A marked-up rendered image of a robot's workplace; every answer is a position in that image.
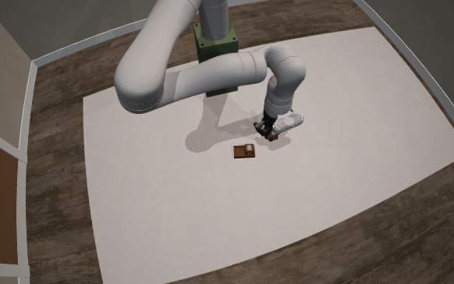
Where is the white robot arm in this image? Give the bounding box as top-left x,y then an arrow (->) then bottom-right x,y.
114,0 -> 306,133

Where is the brown wooden tray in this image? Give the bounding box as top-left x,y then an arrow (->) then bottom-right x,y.
233,145 -> 255,158

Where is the brown calendar cube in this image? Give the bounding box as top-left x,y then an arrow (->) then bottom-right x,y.
269,131 -> 278,142
244,144 -> 254,155

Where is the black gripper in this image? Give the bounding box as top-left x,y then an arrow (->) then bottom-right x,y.
254,110 -> 276,140

